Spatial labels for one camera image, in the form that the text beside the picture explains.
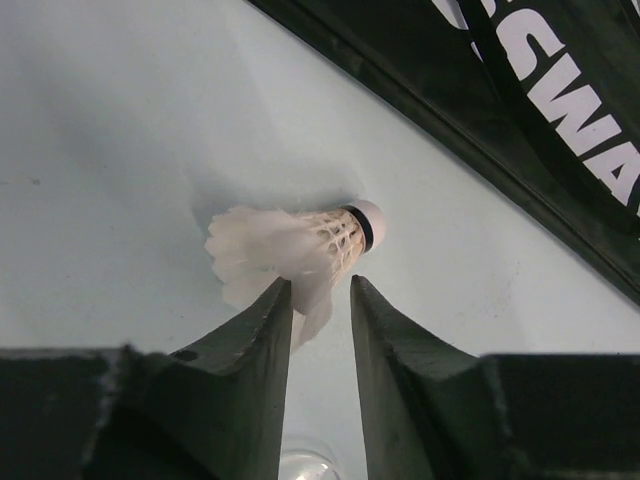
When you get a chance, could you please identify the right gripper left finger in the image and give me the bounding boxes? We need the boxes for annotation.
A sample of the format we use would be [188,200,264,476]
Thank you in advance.
[1,279,292,479]

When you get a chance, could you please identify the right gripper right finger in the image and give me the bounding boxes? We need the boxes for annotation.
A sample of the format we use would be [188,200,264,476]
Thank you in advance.
[350,275,639,479]

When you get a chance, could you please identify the clear tube lid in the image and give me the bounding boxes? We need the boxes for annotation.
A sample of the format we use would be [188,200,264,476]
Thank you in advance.
[278,434,346,480]

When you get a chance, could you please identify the white shuttlecock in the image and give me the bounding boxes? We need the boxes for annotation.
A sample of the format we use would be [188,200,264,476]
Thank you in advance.
[204,200,387,352]

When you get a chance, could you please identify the black racket bag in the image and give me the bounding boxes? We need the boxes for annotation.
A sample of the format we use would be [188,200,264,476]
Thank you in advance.
[258,1,639,300]

